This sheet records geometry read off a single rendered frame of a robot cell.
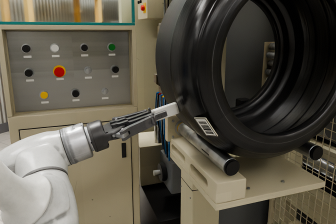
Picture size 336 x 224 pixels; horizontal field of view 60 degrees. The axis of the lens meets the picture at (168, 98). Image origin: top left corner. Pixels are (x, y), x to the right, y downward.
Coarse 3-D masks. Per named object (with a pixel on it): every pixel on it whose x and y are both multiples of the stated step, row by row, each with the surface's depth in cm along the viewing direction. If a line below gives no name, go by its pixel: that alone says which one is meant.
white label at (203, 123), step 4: (196, 120) 71; (200, 120) 70; (204, 120) 69; (200, 124) 71; (204, 124) 70; (208, 124) 69; (204, 128) 71; (208, 128) 70; (212, 128) 69; (204, 132) 73; (208, 132) 71; (212, 132) 70
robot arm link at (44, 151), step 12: (48, 132) 68; (12, 144) 66; (24, 144) 65; (36, 144) 65; (48, 144) 65; (60, 144) 66; (0, 156) 64; (12, 156) 63; (24, 156) 62; (36, 156) 62; (48, 156) 63; (60, 156) 65; (12, 168) 62; (24, 168) 61; (36, 168) 60; (48, 168) 61; (60, 168) 63
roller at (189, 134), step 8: (184, 128) 100; (184, 136) 99; (192, 136) 93; (200, 136) 91; (192, 144) 94; (200, 144) 88; (208, 144) 85; (208, 152) 83; (216, 152) 80; (224, 152) 79; (216, 160) 78; (224, 160) 75; (232, 160) 75; (224, 168) 74; (232, 168) 75
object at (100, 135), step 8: (96, 120) 71; (88, 128) 69; (96, 128) 69; (104, 128) 73; (112, 128) 71; (120, 128) 71; (96, 136) 68; (104, 136) 69; (96, 144) 69; (104, 144) 70
